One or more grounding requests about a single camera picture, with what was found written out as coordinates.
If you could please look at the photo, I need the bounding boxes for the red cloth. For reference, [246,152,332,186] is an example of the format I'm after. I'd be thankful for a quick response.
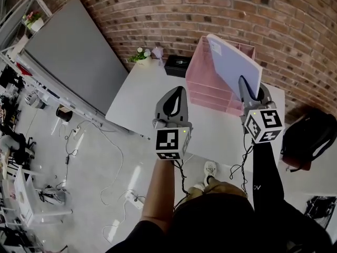
[16,62,33,76]

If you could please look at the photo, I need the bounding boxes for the black box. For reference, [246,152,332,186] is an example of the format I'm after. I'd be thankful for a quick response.
[164,54,192,78]

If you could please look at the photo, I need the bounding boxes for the black waste bin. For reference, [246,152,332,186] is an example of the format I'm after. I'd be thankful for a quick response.
[55,106,73,122]

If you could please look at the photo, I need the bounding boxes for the white floor cable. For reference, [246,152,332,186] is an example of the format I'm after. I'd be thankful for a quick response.
[102,193,132,245]

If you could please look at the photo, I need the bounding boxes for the potted plant with pink flowers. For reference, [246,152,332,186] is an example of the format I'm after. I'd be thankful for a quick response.
[22,11,45,33]

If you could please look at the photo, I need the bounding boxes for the thin grey floor cable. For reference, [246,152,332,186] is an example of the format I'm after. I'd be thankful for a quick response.
[92,122,124,207]

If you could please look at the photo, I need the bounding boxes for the black backpack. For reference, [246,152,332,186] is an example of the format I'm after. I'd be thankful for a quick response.
[280,108,337,172]

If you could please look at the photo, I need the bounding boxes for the person's khaki trousers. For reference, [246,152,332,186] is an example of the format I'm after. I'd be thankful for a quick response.
[184,179,250,202]

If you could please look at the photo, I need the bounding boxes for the person's left forearm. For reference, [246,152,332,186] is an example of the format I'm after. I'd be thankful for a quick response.
[141,158,176,234]

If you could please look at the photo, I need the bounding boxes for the lavender flower bouquet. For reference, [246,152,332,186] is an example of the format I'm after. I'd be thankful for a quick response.
[152,46,165,67]

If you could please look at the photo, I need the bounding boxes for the pink desk tray organizer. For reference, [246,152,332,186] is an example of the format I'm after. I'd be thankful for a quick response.
[185,35,256,117]

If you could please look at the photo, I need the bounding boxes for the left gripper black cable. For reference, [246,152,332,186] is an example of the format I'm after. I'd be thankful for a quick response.
[172,159,192,210]

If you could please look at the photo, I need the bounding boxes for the black power adapter cable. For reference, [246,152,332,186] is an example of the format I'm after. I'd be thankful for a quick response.
[64,121,87,173]

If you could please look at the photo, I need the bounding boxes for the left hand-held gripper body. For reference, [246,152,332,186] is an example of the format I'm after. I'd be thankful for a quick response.
[152,118,194,161]

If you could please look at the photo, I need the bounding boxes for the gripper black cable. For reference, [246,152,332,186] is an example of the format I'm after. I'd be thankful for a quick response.
[229,141,250,199]
[172,159,192,210]

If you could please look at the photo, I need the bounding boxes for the potted plant with white flowers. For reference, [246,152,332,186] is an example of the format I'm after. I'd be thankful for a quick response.
[128,47,152,67]

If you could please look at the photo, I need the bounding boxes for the tangle of black white cables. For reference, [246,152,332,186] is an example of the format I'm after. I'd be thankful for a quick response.
[304,195,337,230]

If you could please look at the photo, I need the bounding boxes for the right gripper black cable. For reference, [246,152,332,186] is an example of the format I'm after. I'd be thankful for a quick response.
[229,141,250,199]

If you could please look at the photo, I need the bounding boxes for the person's right forearm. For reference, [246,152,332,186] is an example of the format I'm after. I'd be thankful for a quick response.
[252,141,285,210]

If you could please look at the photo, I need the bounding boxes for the person's right white shoe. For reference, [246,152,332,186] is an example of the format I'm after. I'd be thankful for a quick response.
[204,161,218,187]

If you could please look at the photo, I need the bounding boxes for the grey striped round container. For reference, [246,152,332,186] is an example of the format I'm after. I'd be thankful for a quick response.
[25,92,48,110]

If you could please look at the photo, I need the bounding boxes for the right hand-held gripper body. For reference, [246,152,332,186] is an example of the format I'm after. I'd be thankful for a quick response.
[240,101,285,144]

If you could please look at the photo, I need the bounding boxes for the small white table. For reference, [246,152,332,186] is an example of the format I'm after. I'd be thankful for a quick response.
[13,164,74,228]

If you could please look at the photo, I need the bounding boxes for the grey bag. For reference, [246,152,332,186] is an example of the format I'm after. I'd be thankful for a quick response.
[38,185,70,206]

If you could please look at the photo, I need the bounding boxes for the person's black shirt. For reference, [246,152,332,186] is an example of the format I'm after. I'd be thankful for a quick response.
[105,193,332,253]

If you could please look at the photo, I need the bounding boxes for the lavender folder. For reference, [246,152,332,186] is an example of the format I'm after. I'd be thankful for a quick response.
[206,34,263,100]

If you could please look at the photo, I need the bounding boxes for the white desk with drawers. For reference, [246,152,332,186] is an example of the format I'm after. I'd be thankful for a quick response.
[105,58,286,168]

